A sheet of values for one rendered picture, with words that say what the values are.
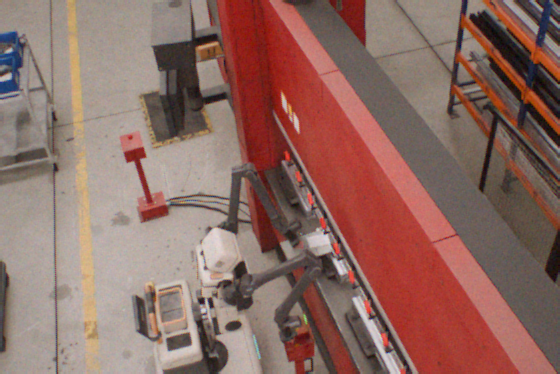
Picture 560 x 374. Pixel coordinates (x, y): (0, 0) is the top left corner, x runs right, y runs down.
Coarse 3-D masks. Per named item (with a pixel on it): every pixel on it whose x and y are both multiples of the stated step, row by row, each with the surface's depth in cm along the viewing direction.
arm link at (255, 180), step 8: (248, 176) 358; (256, 176) 362; (256, 184) 364; (256, 192) 367; (264, 192) 367; (264, 200) 370; (264, 208) 373; (272, 208) 373; (272, 216) 375; (280, 216) 379; (272, 224) 377
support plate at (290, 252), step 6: (312, 234) 403; (318, 234) 403; (306, 240) 400; (282, 246) 398; (288, 246) 398; (306, 246) 397; (318, 246) 396; (324, 246) 396; (288, 252) 395; (294, 252) 394; (300, 252) 394; (312, 252) 393; (318, 252) 393; (324, 252) 393; (330, 252) 393; (288, 258) 391
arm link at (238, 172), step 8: (232, 168) 364; (240, 168) 361; (248, 168) 359; (232, 176) 360; (240, 176) 360; (232, 184) 364; (240, 184) 364; (232, 192) 367; (232, 200) 369; (232, 208) 372; (232, 216) 374; (232, 224) 374; (232, 232) 377
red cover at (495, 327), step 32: (288, 32) 329; (320, 64) 305; (320, 96) 306; (352, 96) 286; (352, 128) 275; (384, 160) 257; (384, 192) 259; (416, 192) 244; (416, 224) 236; (448, 224) 232; (448, 256) 222; (448, 288) 225; (480, 288) 212; (480, 320) 207; (512, 320) 203; (512, 352) 196
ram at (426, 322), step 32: (288, 64) 355; (288, 96) 376; (288, 128) 399; (320, 128) 330; (320, 160) 348; (352, 160) 294; (320, 192) 368; (352, 192) 308; (352, 224) 323; (384, 224) 276; (384, 256) 289; (416, 256) 250; (384, 288) 302; (416, 288) 261; (384, 320) 317; (416, 320) 272; (448, 320) 238; (416, 352) 284; (448, 352) 247; (480, 352) 218
